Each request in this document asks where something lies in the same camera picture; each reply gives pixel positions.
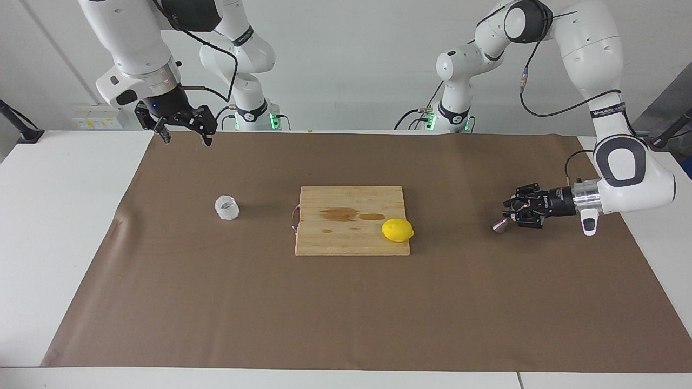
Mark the yellow lemon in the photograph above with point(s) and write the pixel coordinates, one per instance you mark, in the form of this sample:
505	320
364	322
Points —
397	230

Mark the brown table mat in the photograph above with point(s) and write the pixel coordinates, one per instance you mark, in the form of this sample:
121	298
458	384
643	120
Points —
216	302

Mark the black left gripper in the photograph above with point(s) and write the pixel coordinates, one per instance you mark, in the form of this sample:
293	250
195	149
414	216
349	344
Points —
557	202

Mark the clear textured glass cup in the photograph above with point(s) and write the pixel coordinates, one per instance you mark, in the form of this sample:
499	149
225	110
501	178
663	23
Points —
227	209

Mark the steel cocktail jigger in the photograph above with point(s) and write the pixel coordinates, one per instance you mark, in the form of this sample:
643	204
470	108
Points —
500	227

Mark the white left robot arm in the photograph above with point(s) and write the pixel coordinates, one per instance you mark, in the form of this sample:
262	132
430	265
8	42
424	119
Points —
589	54

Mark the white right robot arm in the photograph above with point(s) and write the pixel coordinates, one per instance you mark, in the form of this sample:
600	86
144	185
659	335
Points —
135	38

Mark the black clamp stand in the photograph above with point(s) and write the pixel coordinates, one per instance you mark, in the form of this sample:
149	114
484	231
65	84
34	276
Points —
30	135
662	141

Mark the wooden cutting board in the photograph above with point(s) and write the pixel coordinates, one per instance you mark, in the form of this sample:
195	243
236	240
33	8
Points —
346	237

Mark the white wall socket strip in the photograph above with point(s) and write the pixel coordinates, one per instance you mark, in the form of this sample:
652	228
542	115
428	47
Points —
97	116

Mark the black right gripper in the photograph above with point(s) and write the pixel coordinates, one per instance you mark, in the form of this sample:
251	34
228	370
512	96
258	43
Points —
170	108

